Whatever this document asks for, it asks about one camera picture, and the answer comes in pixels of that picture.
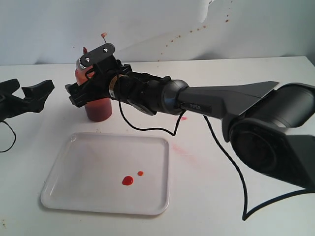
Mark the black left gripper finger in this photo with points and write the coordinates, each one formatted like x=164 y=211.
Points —
x=35 y=98
x=9 y=87

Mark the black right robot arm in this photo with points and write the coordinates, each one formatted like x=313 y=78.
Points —
x=267 y=125

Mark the red sauce drops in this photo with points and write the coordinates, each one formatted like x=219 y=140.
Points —
x=127 y=180

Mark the white rectangular plastic tray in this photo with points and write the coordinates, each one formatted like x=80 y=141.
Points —
x=88 y=172

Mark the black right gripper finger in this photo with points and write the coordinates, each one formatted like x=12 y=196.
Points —
x=75 y=89
x=81 y=99

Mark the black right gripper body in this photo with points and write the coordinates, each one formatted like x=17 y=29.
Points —
x=115 y=83

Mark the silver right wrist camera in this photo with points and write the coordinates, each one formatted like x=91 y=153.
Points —
x=95 y=56

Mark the red sauce squeeze bottle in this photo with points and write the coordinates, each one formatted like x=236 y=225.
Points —
x=98 y=110

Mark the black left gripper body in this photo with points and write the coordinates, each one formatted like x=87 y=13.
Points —
x=5 y=106

